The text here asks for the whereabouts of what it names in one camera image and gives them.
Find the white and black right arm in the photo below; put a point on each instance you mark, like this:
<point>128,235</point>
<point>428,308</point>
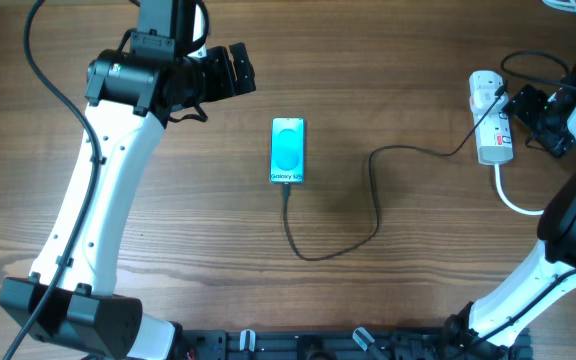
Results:
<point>489,327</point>

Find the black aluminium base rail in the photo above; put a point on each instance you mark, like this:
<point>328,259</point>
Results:
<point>402,344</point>

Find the turquoise screen Galaxy smartphone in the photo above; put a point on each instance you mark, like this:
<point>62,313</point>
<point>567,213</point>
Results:
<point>287,158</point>

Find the white power strip socket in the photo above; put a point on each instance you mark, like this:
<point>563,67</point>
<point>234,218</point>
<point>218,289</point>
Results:
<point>493,131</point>

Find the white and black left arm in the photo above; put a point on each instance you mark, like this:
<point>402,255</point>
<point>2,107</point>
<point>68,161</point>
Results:
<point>160,73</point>

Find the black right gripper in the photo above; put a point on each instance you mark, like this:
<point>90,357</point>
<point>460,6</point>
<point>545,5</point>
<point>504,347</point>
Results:
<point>556,143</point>

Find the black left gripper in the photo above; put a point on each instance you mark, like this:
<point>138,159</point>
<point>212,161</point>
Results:
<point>223,85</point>

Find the white USB charger plug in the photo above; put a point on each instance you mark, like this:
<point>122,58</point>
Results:
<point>487,100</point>

